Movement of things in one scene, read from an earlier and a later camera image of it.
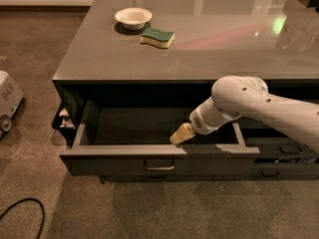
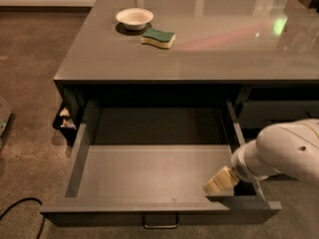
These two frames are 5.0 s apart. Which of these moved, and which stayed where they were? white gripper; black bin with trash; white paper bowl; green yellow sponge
Moved: white gripper
Stayed: black bin with trash; white paper bowl; green yellow sponge
